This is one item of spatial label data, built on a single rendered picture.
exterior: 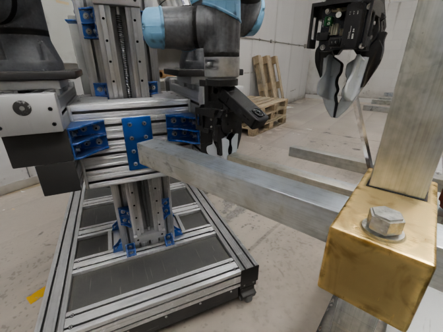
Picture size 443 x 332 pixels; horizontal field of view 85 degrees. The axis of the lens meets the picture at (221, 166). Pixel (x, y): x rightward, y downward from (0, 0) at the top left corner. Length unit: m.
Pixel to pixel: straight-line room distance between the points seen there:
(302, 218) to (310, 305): 1.19
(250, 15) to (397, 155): 0.77
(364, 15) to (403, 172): 0.22
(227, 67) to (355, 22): 0.25
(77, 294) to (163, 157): 0.99
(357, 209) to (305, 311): 1.20
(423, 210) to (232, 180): 0.14
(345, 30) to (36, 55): 0.71
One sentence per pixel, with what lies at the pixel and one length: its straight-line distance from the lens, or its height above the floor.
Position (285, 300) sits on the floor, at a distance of 1.38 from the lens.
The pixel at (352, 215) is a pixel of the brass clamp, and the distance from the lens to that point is 0.18.
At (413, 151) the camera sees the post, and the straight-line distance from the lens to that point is 0.21.
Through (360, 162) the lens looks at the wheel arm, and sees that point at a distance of 0.71.
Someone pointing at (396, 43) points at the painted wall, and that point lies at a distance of 8.18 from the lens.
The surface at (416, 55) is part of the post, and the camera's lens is 0.20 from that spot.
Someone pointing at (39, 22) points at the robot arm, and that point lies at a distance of 0.86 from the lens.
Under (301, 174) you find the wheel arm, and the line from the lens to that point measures 0.49.
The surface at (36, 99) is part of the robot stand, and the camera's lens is 0.70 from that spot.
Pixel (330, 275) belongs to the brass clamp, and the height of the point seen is 0.94.
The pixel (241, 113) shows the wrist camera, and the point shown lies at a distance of 0.51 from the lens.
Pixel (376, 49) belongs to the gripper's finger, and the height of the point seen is 1.08.
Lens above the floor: 1.06
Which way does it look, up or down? 23 degrees down
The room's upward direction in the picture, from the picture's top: straight up
